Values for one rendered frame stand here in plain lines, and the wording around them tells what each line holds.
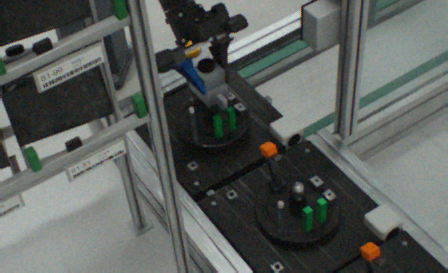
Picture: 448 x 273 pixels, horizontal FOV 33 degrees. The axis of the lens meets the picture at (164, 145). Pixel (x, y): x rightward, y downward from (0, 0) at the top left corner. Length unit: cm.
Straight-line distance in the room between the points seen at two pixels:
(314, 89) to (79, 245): 56
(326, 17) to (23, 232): 69
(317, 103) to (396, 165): 19
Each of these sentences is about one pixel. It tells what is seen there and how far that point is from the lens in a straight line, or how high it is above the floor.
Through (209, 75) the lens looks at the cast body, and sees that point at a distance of 129.
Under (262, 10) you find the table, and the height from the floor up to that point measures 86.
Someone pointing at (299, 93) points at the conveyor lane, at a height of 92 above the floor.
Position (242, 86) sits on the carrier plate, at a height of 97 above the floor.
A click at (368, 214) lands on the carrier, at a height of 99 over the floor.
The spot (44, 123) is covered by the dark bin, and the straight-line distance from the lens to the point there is 97.
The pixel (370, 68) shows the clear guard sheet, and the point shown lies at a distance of 134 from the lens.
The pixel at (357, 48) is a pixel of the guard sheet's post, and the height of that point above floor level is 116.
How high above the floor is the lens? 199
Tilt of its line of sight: 47 degrees down
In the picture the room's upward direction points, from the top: 10 degrees counter-clockwise
